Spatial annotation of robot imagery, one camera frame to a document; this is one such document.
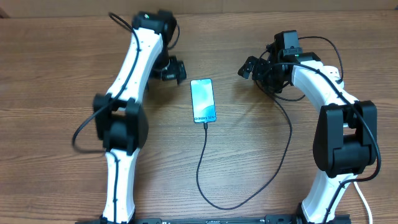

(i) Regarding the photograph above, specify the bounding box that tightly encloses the smartphone with light screen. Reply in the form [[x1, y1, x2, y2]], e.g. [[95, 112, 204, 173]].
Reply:
[[190, 78, 216, 123]]

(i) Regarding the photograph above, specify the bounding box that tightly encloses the black charging cable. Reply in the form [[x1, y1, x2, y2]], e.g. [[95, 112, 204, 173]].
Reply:
[[195, 36, 345, 211]]

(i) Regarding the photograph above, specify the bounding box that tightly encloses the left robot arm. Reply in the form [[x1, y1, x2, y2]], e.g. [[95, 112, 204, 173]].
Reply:
[[93, 10, 187, 223]]

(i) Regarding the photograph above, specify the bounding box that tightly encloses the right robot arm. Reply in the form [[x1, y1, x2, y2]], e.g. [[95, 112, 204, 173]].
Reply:
[[238, 30, 381, 223]]

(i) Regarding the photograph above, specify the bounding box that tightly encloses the white power strip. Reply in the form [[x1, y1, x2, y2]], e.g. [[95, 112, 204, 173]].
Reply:
[[323, 65, 342, 84]]

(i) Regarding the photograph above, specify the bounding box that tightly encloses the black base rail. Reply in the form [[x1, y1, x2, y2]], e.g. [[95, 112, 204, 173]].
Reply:
[[130, 214, 352, 224]]

